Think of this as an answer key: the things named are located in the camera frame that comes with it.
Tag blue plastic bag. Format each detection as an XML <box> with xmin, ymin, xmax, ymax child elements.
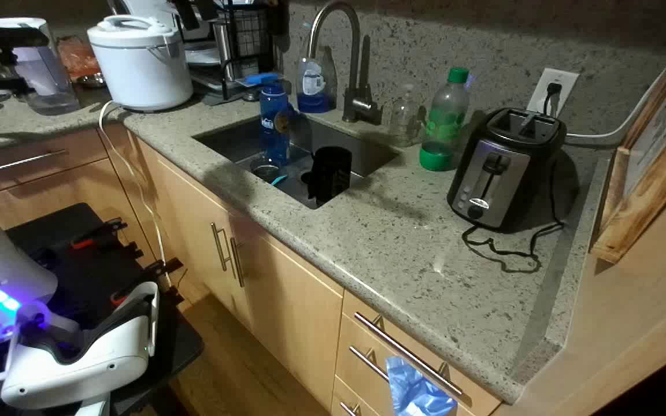
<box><xmin>385</xmin><ymin>354</ymin><xmax>459</xmax><ymax>416</ymax></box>

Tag white wall conduit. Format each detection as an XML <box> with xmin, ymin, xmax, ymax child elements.
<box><xmin>562</xmin><ymin>67</ymin><xmax>666</xmax><ymax>151</ymax></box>

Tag steel kitchen faucet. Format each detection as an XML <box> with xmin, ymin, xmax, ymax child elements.
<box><xmin>306</xmin><ymin>0</ymin><xmax>387</xmax><ymax>128</ymax></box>

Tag white hanging cable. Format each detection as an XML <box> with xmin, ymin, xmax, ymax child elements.
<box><xmin>97</xmin><ymin>99</ymin><xmax>169</xmax><ymax>269</ymax></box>

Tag green soda bottle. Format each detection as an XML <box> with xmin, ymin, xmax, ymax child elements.
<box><xmin>420</xmin><ymin>65</ymin><xmax>475</xmax><ymax>174</ymax></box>

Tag clear water filter pitcher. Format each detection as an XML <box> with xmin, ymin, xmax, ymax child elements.
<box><xmin>0</xmin><ymin>17</ymin><xmax>81</xmax><ymax>116</ymax></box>

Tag black silver toaster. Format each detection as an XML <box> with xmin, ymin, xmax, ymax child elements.
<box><xmin>446</xmin><ymin>107</ymin><xmax>570</xmax><ymax>230</ymax></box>

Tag white VR headset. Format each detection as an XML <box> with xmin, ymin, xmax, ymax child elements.
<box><xmin>0</xmin><ymin>280</ymin><xmax>162</xmax><ymax>412</ymax></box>

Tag white rice cooker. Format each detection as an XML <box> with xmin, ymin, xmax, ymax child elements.
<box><xmin>87</xmin><ymin>11</ymin><xmax>195</xmax><ymax>113</ymax></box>

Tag blue water bottle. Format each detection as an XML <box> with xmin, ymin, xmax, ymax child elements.
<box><xmin>256</xmin><ymin>71</ymin><xmax>299</xmax><ymax>169</ymax></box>

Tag black dish rack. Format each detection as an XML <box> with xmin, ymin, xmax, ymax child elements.
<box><xmin>169</xmin><ymin>0</ymin><xmax>295</xmax><ymax>102</ymax></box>

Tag steel sink basin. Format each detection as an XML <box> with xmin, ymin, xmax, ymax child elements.
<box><xmin>193</xmin><ymin>113</ymin><xmax>403</xmax><ymax>212</ymax></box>

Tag white wall outlet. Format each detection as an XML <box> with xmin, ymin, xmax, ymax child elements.
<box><xmin>525</xmin><ymin>65</ymin><xmax>581</xmax><ymax>119</ymax></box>

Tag black clamp red tip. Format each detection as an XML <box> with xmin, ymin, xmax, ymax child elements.
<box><xmin>66</xmin><ymin>217</ymin><xmax>132</xmax><ymax>257</ymax></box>
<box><xmin>108</xmin><ymin>257</ymin><xmax>185</xmax><ymax>310</ymax></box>

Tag black mug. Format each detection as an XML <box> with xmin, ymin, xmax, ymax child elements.
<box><xmin>299</xmin><ymin>144</ymin><xmax>354</xmax><ymax>208</ymax></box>

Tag flat steel drawer handle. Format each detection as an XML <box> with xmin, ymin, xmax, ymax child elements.
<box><xmin>0</xmin><ymin>151</ymin><xmax>56</xmax><ymax>178</ymax></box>

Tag red food package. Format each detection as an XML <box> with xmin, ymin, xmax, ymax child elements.
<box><xmin>54</xmin><ymin>32</ymin><xmax>104</xmax><ymax>88</ymax></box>

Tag long steel drawer handle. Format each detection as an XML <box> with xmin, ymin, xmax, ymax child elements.
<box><xmin>351</xmin><ymin>310</ymin><xmax>467</xmax><ymax>399</ymax></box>

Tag blue dish soap bottle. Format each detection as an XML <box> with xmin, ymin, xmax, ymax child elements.
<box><xmin>296</xmin><ymin>43</ymin><xmax>341</xmax><ymax>116</ymax></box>

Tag wooden picture frame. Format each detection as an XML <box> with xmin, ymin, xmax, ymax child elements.
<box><xmin>587</xmin><ymin>14</ymin><xmax>666</xmax><ymax>265</ymax></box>

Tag black robot cart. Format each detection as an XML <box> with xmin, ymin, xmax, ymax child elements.
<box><xmin>0</xmin><ymin>200</ymin><xmax>206</xmax><ymax>416</ymax></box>

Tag steel cabinet door handle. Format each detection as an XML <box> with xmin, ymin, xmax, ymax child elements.
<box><xmin>228</xmin><ymin>229</ymin><xmax>247</xmax><ymax>289</ymax></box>
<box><xmin>211</xmin><ymin>220</ymin><xmax>233</xmax><ymax>273</ymax></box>

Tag black toaster cable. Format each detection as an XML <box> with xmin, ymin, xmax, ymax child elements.
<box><xmin>461</xmin><ymin>79</ymin><xmax>571</xmax><ymax>274</ymax></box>

